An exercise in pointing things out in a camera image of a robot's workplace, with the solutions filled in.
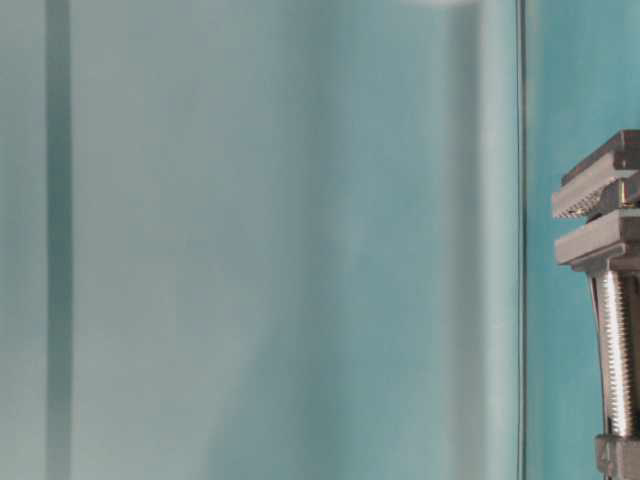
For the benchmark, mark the black bench vise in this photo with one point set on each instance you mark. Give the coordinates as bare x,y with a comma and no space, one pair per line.
604,189

